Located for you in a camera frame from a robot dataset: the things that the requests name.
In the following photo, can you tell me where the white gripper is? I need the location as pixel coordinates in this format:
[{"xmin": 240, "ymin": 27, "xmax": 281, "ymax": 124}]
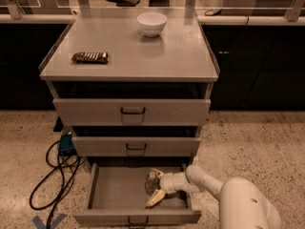
[{"xmin": 146, "ymin": 169, "xmax": 189, "ymax": 207}]

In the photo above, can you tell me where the clear plastic water bottle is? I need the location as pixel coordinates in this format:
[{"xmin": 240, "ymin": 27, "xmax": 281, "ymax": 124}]
[{"xmin": 145, "ymin": 171, "xmax": 160, "ymax": 196}]

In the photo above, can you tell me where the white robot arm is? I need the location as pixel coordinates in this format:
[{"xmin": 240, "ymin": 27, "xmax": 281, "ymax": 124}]
[{"xmin": 145, "ymin": 165, "xmax": 281, "ymax": 229}]

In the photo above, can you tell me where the bottom grey drawer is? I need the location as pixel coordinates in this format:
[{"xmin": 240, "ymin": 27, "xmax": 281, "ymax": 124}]
[{"xmin": 74, "ymin": 159, "xmax": 201, "ymax": 228}]

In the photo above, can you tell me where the grey drawer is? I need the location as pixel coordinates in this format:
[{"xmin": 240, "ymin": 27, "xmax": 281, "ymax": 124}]
[
  {"xmin": 53, "ymin": 98, "xmax": 211, "ymax": 126},
  {"xmin": 72, "ymin": 136, "xmax": 200, "ymax": 156},
  {"xmin": 74, "ymin": 159, "xmax": 201, "ymax": 228}
]

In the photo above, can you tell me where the top grey drawer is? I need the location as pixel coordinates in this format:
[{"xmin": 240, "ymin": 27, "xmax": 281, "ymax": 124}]
[{"xmin": 53, "ymin": 98, "xmax": 211, "ymax": 126}]

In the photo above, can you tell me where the middle grey drawer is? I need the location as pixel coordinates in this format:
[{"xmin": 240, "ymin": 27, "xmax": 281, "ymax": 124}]
[{"xmin": 72, "ymin": 136, "xmax": 200, "ymax": 156}]

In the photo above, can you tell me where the grey drawer cabinet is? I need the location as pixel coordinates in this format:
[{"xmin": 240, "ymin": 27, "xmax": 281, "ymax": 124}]
[{"xmin": 40, "ymin": 9, "xmax": 218, "ymax": 165}]

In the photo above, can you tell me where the blue power adapter box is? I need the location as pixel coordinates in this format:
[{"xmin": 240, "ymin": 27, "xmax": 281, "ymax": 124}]
[{"xmin": 58, "ymin": 135, "xmax": 75, "ymax": 155}]

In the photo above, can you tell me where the dark striped snack bar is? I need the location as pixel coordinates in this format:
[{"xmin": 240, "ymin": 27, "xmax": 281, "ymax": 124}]
[{"xmin": 71, "ymin": 52, "xmax": 109, "ymax": 64}]

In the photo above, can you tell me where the white ceramic bowl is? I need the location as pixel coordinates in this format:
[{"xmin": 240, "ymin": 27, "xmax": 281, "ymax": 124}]
[{"xmin": 137, "ymin": 12, "xmax": 168, "ymax": 37}]

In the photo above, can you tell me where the black office chair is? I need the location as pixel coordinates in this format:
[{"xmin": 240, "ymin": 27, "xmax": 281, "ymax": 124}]
[{"xmin": 106, "ymin": 0, "xmax": 140, "ymax": 7}]

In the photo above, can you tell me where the black floor cable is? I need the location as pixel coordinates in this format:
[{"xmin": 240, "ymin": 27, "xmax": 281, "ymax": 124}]
[{"xmin": 29, "ymin": 139, "xmax": 84, "ymax": 229}]

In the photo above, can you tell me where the dark low counter wall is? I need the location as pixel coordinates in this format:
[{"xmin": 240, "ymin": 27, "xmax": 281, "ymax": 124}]
[{"xmin": 1, "ymin": 18, "xmax": 304, "ymax": 110}]

